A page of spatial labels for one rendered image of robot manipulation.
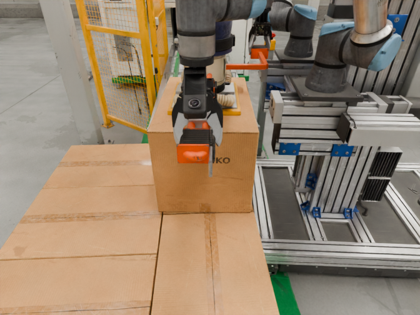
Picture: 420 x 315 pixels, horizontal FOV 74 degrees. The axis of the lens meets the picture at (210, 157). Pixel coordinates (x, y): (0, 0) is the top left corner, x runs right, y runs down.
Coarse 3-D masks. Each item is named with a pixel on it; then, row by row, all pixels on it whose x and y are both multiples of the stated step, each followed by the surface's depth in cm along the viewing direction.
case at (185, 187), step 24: (168, 96) 126; (240, 96) 126; (168, 120) 107; (240, 120) 107; (168, 144) 102; (216, 144) 102; (240, 144) 102; (168, 168) 108; (192, 168) 108; (216, 168) 108; (240, 168) 108; (168, 192) 115; (192, 192) 115; (216, 192) 115; (240, 192) 115
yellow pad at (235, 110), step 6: (228, 84) 126; (234, 84) 133; (234, 90) 127; (234, 96) 120; (234, 102) 114; (222, 108) 111; (228, 108) 111; (234, 108) 111; (240, 108) 111; (228, 114) 110; (234, 114) 110; (240, 114) 110
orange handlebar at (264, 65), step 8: (232, 64) 119; (240, 64) 119; (248, 64) 119; (256, 64) 119; (264, 64) 119; (184, 152) 63; (192, 152) 63; (200, 152) 63; (192, 160) 63; (200, 160) 63
